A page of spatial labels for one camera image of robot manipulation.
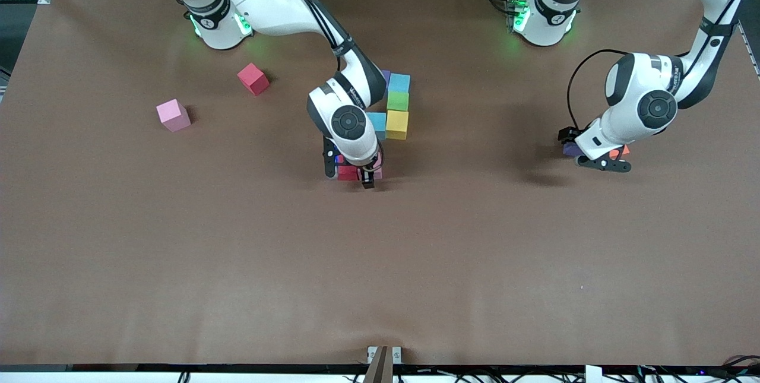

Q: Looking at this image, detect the yellow foam cube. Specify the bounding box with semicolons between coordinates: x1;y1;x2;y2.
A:
385;110;410;141

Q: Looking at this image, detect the red foam cube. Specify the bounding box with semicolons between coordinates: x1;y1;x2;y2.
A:
336;155;361;182
237;62;271;96

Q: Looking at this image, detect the small metal bracket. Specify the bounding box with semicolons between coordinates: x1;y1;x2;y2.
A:
367;346;402;365

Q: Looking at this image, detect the aluminium table edge rail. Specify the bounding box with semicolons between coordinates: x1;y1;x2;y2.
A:
736;21;760;81

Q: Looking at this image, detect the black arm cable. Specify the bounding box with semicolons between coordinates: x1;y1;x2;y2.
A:
566;0;755;131
270;0;357;75

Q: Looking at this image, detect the brown table mat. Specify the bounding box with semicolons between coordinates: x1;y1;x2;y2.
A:
0;0;760;367

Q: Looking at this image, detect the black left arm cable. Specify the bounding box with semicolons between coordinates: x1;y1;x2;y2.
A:
566;0;755;131

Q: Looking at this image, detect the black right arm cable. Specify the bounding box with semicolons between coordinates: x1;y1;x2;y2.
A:
270;0;357;75

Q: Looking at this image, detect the black cable bundle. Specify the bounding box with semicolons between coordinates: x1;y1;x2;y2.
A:
344;365;760;383

